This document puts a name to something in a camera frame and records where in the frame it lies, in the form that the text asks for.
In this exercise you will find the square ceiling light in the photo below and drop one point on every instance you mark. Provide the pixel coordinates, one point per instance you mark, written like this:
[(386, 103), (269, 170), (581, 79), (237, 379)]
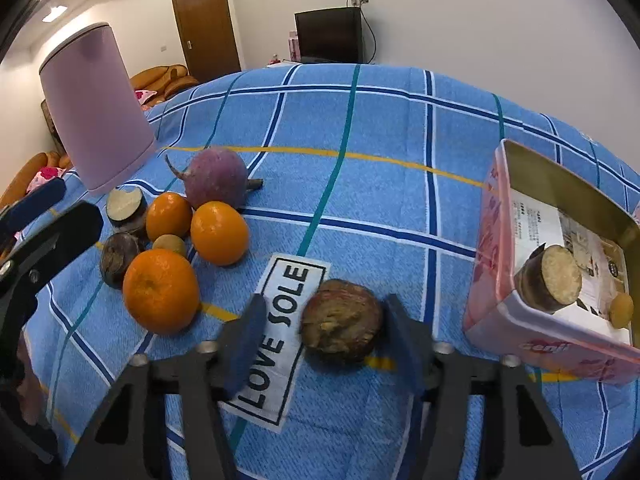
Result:
[(55, 13)]

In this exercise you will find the small yellow fruit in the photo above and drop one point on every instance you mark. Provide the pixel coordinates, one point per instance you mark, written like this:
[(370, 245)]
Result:
[(621, 310)]

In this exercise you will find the pink tin box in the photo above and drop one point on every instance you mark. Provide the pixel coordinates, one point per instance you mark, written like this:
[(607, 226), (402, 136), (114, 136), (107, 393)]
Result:
[(492, 280)]

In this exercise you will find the blue plaid blanket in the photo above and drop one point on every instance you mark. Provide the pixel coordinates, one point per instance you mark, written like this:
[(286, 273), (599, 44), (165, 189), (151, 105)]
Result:
[(380, 125)]

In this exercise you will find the purple radish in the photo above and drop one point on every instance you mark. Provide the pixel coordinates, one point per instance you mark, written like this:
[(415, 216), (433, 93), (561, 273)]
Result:
[(215, 177)]

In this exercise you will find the dark round taro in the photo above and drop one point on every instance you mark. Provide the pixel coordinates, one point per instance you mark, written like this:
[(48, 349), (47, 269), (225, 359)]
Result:
[(117, 260)]

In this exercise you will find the lilac insulated bottle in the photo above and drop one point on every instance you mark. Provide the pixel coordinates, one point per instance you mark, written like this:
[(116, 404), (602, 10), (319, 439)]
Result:
[(95, 110)]

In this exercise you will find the brown wooden door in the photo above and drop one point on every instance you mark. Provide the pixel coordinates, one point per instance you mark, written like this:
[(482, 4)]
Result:
[(205, 30)]

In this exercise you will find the brown rough taro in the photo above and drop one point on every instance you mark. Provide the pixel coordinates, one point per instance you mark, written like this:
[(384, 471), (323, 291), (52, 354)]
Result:
[(342, 322)]

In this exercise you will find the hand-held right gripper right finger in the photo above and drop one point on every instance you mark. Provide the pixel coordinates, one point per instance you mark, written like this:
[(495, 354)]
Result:
[(400, 342)]

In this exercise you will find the pink floral pillow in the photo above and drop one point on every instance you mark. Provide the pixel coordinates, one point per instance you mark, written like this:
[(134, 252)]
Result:
[(144, 96), (47, 176)]

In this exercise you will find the small brown kiwi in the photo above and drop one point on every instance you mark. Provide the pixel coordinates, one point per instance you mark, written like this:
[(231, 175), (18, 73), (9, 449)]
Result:
[(170, 246)]

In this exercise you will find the large orange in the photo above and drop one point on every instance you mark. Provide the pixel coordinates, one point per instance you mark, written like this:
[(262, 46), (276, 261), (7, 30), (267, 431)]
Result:
[(160, 292)]

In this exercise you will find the dark wooden cabinet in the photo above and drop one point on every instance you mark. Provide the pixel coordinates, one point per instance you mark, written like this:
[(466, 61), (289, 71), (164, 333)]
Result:
[(49, 125)]

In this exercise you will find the cut taro piece with notch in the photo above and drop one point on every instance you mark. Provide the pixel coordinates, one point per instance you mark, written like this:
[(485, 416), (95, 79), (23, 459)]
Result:
[(125, 207)]

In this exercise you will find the black television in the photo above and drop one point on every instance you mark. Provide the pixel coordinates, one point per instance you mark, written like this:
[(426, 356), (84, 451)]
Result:
[(327, 35)]

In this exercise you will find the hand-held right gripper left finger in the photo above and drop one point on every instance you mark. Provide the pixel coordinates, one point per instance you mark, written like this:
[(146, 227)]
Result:
[(250, 342)]

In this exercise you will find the printed paper sheet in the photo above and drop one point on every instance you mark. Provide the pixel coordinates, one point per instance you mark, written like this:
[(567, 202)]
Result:
[(550, 225)]

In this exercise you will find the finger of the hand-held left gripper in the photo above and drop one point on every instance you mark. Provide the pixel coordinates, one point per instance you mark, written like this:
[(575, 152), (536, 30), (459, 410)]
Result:
[(42, 200), (60, 235)]

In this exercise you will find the orange leather sofa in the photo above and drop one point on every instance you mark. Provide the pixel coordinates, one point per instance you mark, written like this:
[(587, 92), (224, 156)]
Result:
[(165, 77), (25, 175)]

